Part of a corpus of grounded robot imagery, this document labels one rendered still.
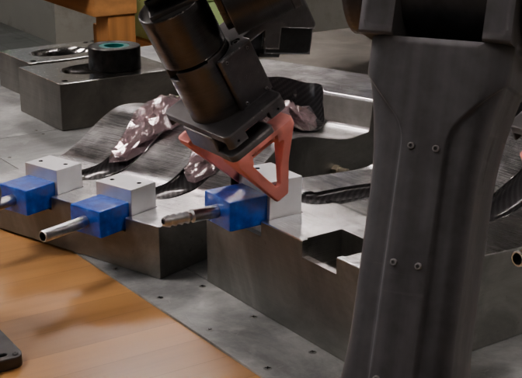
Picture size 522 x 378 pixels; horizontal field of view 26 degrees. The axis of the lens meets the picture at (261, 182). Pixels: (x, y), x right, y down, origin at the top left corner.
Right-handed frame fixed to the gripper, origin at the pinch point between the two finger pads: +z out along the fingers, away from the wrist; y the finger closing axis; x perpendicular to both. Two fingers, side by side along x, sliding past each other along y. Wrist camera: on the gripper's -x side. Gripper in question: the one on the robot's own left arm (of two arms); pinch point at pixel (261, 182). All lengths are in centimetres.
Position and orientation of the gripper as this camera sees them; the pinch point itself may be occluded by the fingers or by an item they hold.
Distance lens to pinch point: 102.6
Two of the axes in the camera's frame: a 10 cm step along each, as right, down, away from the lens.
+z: 3.9, 7.5, 5.4
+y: -5.7, -2.6, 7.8
